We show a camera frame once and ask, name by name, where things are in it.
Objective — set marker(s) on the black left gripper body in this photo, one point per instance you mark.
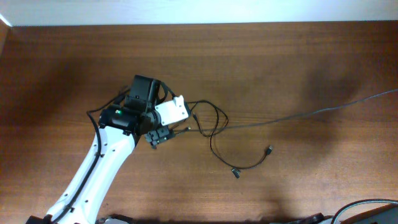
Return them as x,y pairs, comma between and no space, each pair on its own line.
158,136

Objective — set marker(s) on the small black adapter plug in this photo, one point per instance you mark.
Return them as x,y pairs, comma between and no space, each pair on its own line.
236,172

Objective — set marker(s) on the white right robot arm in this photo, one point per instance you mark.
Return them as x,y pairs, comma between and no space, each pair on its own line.
382,215

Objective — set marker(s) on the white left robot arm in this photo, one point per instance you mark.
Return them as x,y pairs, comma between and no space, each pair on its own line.
145,109

